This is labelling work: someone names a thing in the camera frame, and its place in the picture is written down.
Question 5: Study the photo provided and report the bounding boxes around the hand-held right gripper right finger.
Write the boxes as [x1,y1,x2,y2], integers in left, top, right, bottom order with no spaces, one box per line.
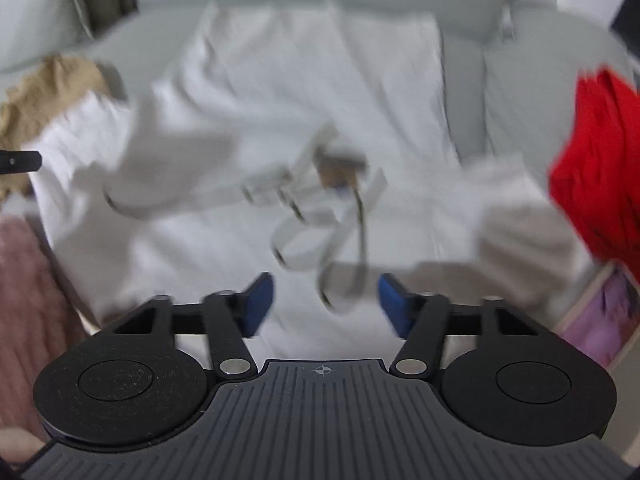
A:
[377,272,555,379]

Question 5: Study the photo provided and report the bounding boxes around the grey-green sofa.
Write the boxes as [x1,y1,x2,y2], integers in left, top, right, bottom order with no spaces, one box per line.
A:
[0,0,640,176]

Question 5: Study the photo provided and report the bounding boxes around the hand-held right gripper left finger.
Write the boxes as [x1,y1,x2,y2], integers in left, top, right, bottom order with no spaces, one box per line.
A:
[100,272,276,379]

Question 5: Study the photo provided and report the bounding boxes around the white drawstring hoodie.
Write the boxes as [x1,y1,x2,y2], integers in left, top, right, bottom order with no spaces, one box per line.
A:
[30,2,597,357]

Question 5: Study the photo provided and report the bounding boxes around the tan cloth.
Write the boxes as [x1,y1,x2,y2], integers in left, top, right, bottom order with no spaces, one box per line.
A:
[0,54,115,202]

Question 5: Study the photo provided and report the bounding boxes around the red cloth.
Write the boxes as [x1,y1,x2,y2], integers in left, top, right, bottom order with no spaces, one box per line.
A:
[548,66,640,275]

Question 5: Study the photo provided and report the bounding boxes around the framed picture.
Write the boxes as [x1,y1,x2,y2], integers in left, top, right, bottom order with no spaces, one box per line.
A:
[555,259,640,372]

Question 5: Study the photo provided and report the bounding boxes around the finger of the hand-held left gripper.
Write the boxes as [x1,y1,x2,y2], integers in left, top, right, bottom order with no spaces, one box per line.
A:
[0,149,43,175]

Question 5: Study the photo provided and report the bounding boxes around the pink fluffy rug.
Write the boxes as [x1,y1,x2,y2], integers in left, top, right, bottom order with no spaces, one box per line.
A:
[0,216,103,442]

